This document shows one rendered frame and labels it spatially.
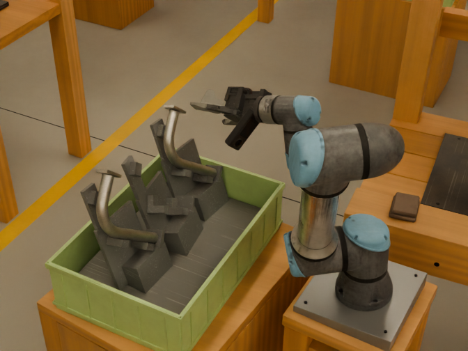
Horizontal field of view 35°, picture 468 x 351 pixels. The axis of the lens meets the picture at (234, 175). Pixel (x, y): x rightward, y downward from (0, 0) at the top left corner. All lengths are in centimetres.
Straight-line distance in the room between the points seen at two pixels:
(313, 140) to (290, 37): 375
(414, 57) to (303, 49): 251
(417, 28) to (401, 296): 95
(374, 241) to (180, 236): 58
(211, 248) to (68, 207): 164
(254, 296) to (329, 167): 73
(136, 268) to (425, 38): 123
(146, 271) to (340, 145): 77
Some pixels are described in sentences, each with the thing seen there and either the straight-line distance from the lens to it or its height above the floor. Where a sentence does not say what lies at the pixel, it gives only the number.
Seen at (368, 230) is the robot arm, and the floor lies 111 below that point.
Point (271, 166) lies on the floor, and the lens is 393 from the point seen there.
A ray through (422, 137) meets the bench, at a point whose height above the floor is 88.
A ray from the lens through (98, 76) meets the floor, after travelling 477.
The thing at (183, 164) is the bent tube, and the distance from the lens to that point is 218.
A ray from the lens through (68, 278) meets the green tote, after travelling 201.
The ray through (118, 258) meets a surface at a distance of 204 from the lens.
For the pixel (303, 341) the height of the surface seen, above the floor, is 78.
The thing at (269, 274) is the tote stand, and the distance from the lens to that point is 219.
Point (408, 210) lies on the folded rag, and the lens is 225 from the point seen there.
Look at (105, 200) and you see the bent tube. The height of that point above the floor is 114.
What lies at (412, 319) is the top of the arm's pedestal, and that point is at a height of 85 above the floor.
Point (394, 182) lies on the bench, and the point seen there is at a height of 88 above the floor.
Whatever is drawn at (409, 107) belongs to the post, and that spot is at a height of 94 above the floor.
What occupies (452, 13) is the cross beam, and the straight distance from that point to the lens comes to 263.
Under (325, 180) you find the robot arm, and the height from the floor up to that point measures 142.
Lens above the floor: 233
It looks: 37 degrees down
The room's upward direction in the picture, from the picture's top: 1 degrees clockwise
